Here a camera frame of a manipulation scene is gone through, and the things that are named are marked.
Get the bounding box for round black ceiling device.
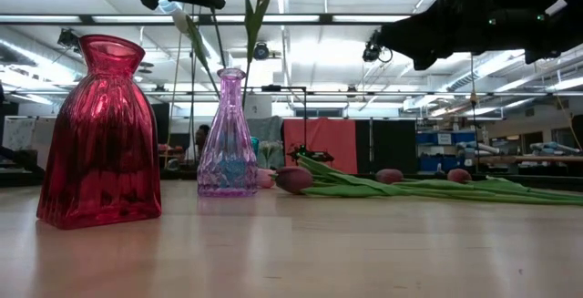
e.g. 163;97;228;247
252;41;271;61

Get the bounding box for black partition panel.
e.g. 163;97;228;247
354;118;419;175

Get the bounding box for white board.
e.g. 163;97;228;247
2;116;36;152

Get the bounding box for purple cut glass vase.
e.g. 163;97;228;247
196;67;260;198

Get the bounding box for yellow hanging cable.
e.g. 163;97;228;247
554;95;583;151

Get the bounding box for thin black metal stand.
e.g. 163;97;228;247
261;84;310;153

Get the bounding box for black aluminium table frame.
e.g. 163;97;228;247
0;170;583;189

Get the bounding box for black ceiling mounted device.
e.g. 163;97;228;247
56;27;82;53

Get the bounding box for dark red tulip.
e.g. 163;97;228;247
375;168;583;199
274;165;583;207
445;168;583;195

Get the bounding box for red ribbed glass vase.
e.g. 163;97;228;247
36;34;163;231

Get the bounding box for red partition panel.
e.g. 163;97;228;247
282;118;359;175

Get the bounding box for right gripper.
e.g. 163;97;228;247
376;0;525;71

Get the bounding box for black monitor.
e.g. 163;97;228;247
151;102;170;144

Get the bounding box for grey cloth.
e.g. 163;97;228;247
245;115;284;170

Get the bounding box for black drone green lights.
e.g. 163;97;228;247
286;144;336;165

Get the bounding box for blue storage bin row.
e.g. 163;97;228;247
417;155;475;173
414;129;477;147

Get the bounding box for person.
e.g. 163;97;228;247
194;123;211;162

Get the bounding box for black hanging camera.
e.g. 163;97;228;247
362;28;394;65

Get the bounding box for thin black hanging cord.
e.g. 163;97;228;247
188;4;198;165

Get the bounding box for wooden workbench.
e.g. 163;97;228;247
476;154;583;165

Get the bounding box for black overhead crossbar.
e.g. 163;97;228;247
0;13;414;26

